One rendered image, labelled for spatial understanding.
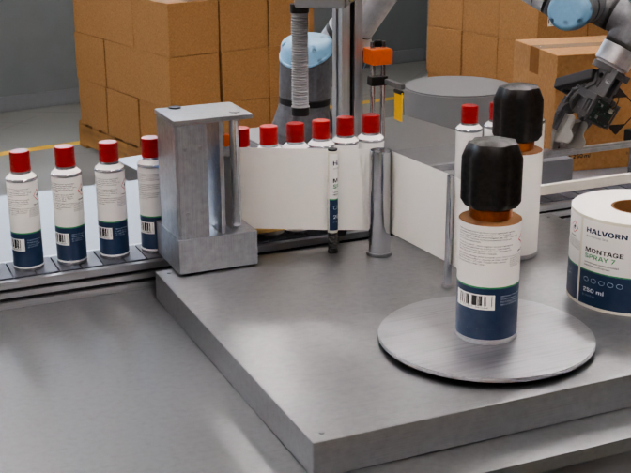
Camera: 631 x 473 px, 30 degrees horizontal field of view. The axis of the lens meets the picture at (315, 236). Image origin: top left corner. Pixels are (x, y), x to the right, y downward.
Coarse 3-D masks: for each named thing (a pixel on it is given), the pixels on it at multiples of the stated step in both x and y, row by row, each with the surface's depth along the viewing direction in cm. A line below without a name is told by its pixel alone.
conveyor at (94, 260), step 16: (560, 192) 243; (576, 192) 243; (272, 240) 215; (96, 256) 207; (128, 256) 207; (144, 256) 206; (160, 256) 206; (0, 272) 199; (16, 272) 199; (32, 272) 199; (48, 272) 199
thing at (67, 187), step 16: (64, 160) 197; (64, 176) 197; (80, 176) 199; (64, 192) 198; (80, 192) 200; (64, 208) 199; (80, 208) 200; (64, 224) 200; (80, 224) 201; (64, 240) 201; (80, 240) 202; (64, 256) 202; (80, 256) 202
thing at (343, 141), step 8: (336, 120) 218; (344, 120) 217; (352, 120) 218; (336, 128) 219; (344, 128) 218; (352, 128) 218; (336, 136) 219; (344, 136) 218; (352, 136) 219; (336, 144) 218; (344, 144) 218; (352, 144) 218
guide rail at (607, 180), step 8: (600, 176) 242; (608, 176) 242; (616, 176) 242; (624, 176) 243; (544, 184) 236; (552, 184) 236; (560, 184) 237; (568, 184) 238; (576, 184) 239; (584, 184) 239; (592, 184) 240; (600, 184) 241; (608, 184) 242; (616, 184) 243; (544, 192) 236; (552, 192) 237
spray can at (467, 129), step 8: (464, 104) 228; (472, 104) 228; (464, 112) 227; (472, 112) 227; (464, 120) 227; (472, 120) 227; (456, 128) 229; (464, 128) 227; (472, 128) 227; (480, 128) 228; (456, 136) 229; (464, 136) 227; (472, 136) 227; (480, 136) 228; (456, 144) 229; (464, 144) 228; (456, 152) 230; (456, 160) 230; (456, 168) 231; (456, 176) 231
